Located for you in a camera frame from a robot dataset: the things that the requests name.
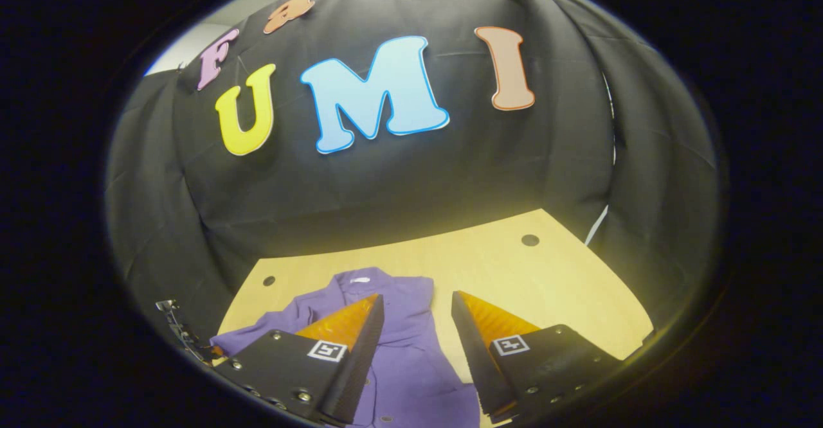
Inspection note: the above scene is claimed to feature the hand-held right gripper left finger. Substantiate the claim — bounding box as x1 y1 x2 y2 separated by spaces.
214 294 385 426

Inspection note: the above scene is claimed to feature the purple shirt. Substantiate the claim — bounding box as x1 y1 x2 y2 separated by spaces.
210 267 482 428

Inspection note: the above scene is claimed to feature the black backdrop cloth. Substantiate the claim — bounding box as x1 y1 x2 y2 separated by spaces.
106 0 719 342

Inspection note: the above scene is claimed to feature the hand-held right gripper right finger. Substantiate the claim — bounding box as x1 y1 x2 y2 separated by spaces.
451 290 621 424

